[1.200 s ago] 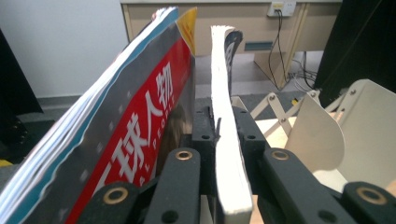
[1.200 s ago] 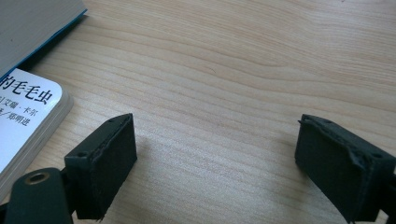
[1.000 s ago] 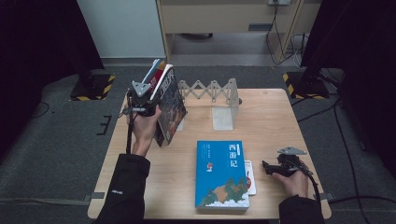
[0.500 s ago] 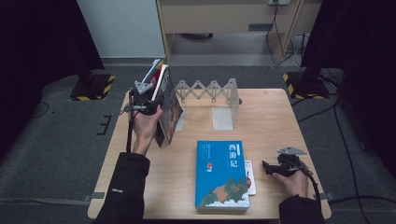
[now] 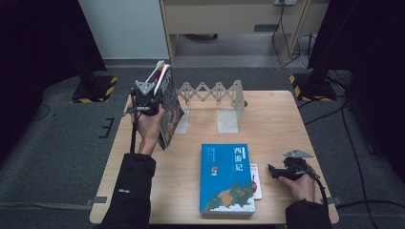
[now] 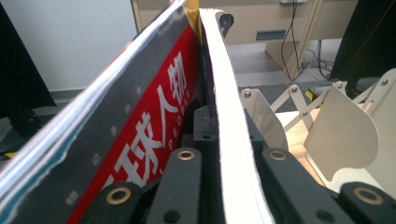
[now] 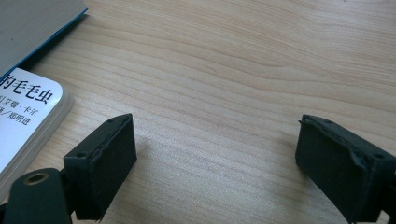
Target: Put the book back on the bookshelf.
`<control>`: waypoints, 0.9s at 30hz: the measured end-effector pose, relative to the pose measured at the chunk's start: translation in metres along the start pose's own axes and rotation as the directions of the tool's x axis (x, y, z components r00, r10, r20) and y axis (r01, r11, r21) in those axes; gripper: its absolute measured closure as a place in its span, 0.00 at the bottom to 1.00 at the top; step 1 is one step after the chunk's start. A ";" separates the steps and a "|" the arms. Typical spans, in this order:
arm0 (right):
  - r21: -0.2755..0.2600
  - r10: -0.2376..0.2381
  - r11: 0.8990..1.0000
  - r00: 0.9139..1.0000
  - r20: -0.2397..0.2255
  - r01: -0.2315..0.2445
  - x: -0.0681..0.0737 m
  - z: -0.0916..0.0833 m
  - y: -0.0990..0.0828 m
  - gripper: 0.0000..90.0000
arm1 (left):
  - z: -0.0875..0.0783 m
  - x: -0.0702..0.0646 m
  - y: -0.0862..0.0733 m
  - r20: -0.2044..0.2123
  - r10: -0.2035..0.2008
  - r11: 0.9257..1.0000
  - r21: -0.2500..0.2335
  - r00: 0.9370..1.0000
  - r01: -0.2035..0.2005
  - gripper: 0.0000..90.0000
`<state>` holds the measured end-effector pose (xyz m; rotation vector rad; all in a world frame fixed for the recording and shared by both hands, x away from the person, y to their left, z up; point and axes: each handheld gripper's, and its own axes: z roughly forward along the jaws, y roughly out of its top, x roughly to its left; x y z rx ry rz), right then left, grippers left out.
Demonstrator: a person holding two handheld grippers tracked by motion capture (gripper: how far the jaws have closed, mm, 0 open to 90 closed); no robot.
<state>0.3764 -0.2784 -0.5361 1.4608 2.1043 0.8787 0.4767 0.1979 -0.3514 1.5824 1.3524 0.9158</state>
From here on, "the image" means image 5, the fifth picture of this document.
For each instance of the person's right hand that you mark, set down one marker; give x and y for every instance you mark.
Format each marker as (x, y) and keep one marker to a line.
(301, 187)

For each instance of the wall power socket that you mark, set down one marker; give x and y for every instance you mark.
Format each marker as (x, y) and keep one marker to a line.
(285, 2)

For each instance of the person's left hand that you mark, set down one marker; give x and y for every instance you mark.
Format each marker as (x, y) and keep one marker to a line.
(149, 130)

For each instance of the grey tape strip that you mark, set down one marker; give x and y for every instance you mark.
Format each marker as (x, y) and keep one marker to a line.
(95, 200)
(332, 201)

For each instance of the dark patterned book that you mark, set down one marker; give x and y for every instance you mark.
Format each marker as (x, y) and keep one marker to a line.
(170, 108)

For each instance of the blue book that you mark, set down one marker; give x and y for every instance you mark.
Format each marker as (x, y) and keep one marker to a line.
(226, 178)

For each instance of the striped stand base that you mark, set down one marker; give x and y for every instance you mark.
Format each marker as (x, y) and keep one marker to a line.
(313, 89)
(95, 90)

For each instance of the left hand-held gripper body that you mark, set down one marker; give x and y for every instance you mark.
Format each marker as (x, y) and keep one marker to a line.
(144, 100)

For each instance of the black curtain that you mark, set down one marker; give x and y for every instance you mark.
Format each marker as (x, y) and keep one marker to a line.
(372, 47)
(41, 47)

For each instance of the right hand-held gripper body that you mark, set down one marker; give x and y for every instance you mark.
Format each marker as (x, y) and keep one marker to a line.
(297, 163)

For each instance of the white book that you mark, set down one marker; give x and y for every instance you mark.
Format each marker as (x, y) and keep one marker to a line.
(257, 183)

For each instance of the expandable metal bookend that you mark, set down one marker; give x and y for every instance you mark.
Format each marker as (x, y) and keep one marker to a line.
(227, 122)

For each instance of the wooden cabinet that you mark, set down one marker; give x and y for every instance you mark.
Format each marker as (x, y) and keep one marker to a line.
(223, 19)

